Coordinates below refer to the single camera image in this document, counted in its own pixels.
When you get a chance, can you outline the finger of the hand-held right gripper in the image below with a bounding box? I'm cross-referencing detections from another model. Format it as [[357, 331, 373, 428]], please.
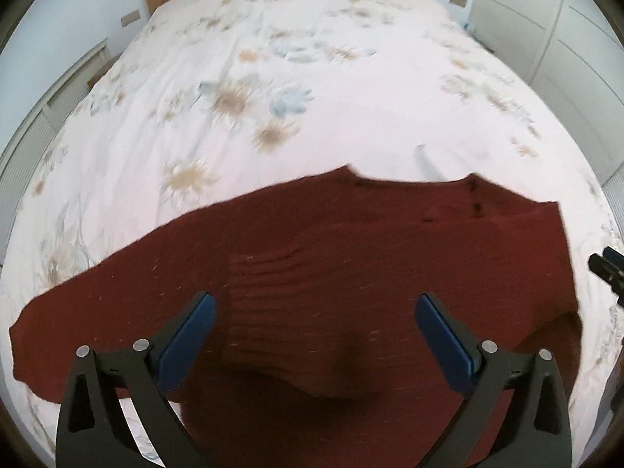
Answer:
[[587, 248, 624, 305]]

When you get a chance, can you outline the bed with floral duvet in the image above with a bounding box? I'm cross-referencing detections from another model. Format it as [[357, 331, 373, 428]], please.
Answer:
[[0, 0, 624, 468]]

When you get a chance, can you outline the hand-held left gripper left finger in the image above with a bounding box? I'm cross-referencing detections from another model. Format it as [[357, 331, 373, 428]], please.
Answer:
[[55, 291, 218, 468]]

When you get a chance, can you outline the wooden nightstand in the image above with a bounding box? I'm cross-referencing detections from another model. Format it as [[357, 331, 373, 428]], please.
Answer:
[[87, 56, 118, 86]]

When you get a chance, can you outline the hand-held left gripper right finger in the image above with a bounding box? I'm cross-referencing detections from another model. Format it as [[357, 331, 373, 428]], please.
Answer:
[[414, 292, 572, 468]]

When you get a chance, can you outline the white wardrobe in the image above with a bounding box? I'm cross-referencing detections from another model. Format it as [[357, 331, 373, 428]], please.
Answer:
[[468, 0, 624, 186]]

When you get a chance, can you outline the dark red knit sweater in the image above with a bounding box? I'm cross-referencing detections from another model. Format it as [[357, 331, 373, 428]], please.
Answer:
[[9, 166, 585, 468]]

